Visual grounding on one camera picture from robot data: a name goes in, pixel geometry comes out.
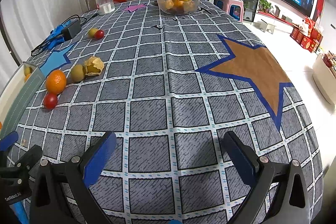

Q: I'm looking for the potted green plant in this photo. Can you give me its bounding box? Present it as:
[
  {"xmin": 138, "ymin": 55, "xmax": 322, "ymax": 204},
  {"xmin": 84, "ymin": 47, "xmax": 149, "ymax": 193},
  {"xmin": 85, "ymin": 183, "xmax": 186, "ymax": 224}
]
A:
[{"xmin": 259, "ymin": 0, "xmax": 273, "ymax": 13}]

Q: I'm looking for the white curtain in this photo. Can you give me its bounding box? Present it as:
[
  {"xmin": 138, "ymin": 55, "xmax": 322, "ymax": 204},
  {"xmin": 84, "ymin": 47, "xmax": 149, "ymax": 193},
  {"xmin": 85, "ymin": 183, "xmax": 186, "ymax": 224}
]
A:
[{"xmin": 0, "ymin": 0, "xmax": 88, "ymax": 67}]

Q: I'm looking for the stack of red gift boxes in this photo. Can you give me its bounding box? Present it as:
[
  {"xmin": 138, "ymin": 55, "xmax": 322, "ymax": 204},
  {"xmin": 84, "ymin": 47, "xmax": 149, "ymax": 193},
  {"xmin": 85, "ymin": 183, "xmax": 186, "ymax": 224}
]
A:
[{"xmin": 290, "ymin": 17, "xmax": 324, "ymax": 53}]

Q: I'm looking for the black power adapter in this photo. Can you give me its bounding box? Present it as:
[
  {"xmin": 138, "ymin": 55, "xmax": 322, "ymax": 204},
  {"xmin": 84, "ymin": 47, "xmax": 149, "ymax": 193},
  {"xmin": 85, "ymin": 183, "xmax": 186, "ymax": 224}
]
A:
[{"xmin": 64, "ymin": 20, "xmax": 82, "ymax": 41}]

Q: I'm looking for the black cable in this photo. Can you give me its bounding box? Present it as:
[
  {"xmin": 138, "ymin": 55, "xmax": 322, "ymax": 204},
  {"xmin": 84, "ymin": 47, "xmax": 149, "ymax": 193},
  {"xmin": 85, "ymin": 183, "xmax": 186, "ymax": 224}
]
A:
[{"xmin": 31, "ymin": 14, "xmax": 99, "ymax": 57}]

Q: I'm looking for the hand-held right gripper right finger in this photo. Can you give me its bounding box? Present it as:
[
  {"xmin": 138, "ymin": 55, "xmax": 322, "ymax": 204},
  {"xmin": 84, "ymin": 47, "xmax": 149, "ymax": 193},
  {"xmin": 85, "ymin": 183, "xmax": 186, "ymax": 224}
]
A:
[{"xmin": 223, "ymin": 131, "xmax": 311, "ymax": 224}]

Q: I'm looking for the peel scrap in tray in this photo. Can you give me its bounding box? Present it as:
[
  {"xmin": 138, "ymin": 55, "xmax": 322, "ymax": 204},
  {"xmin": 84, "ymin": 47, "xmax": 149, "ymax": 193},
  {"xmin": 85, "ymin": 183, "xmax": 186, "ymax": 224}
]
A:
[{"xmin": 83, "ymin": 55, "xmax": 105, "ymax": 76}]

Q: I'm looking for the pile of colourful packets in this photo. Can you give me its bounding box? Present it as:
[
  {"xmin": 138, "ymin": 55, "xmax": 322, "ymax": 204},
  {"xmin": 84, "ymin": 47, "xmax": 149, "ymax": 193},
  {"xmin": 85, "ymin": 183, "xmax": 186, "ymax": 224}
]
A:
[{"xmin": 322, "ymin": 52, "xmax": 336, "ymax": 68}]

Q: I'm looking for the glass bowl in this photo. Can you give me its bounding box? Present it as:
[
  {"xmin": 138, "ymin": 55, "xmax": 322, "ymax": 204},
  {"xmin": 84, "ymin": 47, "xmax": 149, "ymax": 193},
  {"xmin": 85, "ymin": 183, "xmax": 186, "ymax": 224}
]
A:
[{"xmin": 157, "ymin": 0, "xmax": 201, "ymax": 15}]

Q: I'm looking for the white box with grey rim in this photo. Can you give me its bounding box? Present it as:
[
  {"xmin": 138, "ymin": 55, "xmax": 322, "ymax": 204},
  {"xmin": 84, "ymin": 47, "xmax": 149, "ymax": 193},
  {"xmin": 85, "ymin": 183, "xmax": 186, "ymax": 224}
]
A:
[{"xmin": 0, "ymin": 61, "xmax": 46, "ymax": 140}]

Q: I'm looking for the pink plastic stool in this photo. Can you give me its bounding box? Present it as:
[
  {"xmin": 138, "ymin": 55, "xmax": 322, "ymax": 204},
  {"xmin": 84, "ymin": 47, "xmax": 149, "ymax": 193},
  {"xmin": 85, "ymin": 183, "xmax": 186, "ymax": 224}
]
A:
[{"xmin": 220, "ymin": 0, "xmax": 245, "ymax": 22}]

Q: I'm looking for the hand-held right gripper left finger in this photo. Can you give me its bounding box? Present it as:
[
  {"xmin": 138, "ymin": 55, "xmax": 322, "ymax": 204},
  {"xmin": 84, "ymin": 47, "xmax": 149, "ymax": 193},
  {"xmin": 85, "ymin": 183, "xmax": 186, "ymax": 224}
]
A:
[{"xmin": 29, "ymin": 131, "xmax": 117, "ymax": 224}]

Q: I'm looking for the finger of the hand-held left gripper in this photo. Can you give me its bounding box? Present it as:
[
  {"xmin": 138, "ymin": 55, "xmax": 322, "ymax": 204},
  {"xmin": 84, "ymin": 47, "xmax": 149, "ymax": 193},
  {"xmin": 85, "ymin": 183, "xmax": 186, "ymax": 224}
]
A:
[
  {"xmin": 0, "ymin": 145, "xmax": 43, "ymax": 180},
  {"xmin": 0, "ymin": 132, "xmax": 19, "ymax": 152}
]

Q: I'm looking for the small white stool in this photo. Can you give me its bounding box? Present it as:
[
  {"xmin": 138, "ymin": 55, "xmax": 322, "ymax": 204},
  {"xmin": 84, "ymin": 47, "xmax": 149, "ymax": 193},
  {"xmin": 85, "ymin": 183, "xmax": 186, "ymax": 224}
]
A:
[{"xmin": 260, "ymin": 20, "xmax": 277, "ymax": 34}]

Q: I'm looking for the white low cabinet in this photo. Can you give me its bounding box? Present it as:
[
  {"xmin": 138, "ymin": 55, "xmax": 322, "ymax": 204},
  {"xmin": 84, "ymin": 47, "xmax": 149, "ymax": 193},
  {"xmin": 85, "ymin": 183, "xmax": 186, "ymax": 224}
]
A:
[{"xmin": 312, "ymin": 55, "xmax": 336, "ymax": 105}]

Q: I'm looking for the grey checked star tablecloth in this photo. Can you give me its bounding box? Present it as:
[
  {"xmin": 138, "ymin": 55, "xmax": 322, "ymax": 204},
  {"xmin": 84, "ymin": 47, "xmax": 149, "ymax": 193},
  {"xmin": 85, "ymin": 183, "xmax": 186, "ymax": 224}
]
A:
[{"xmin": 0, "ymin": 0, "xmax": 324, "ymax": 224}]

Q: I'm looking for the blue plastic bag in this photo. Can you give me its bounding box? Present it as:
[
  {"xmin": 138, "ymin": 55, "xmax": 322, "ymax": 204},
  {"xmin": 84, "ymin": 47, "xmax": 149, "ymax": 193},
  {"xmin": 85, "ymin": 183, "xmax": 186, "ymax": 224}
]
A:
[{"xmin": 47, "ymin": 22, "xmax": 66, "ymax": 47}]

